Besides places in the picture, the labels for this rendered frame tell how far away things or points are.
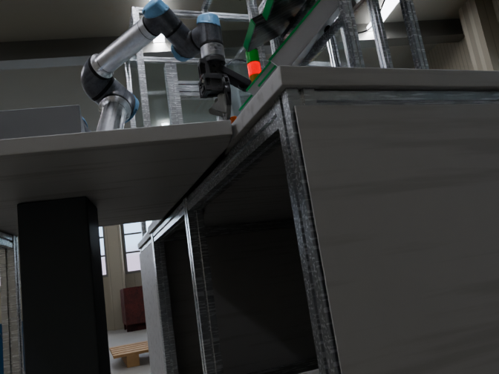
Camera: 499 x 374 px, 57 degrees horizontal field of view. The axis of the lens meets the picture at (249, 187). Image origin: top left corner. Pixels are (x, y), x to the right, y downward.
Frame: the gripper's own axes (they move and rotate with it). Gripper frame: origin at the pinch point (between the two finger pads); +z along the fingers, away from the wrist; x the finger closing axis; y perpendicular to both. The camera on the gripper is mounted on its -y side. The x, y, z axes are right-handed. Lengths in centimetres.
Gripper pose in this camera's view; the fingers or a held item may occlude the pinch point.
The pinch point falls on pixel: (228, 119)
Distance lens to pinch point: 145.4
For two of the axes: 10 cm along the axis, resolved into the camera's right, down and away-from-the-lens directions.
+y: -9.3, 0.7, -3.5
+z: 1.4, 9.7, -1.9
